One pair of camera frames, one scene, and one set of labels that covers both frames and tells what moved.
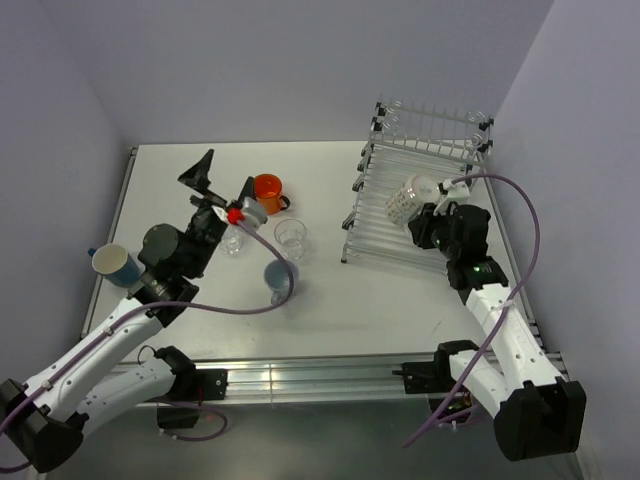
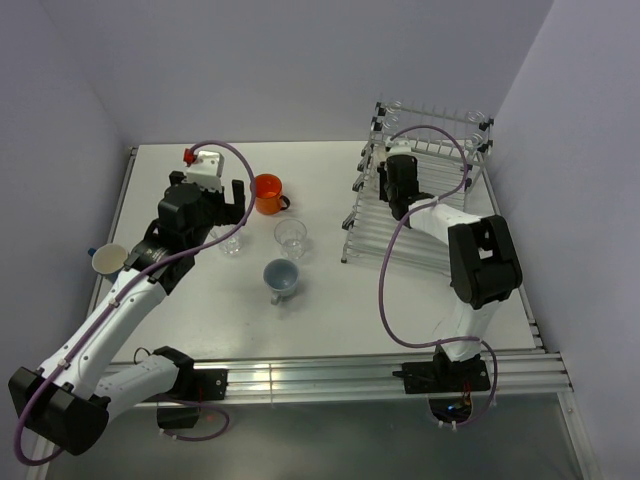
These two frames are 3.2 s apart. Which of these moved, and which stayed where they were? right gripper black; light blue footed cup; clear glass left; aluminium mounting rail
Moved: right gripper black
Stayed: light blue footed cup; aluminium mounting rail; clear glass left
